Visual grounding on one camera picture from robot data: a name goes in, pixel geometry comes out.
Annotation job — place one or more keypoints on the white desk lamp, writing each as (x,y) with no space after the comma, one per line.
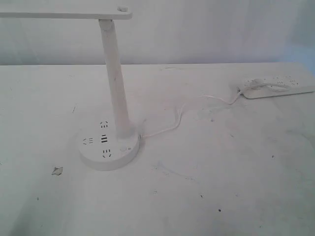
(114,142)

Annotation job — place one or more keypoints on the torn paper scrap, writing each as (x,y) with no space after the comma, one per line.
(57,171)

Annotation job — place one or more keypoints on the white power strip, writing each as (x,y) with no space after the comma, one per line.
(272,86)

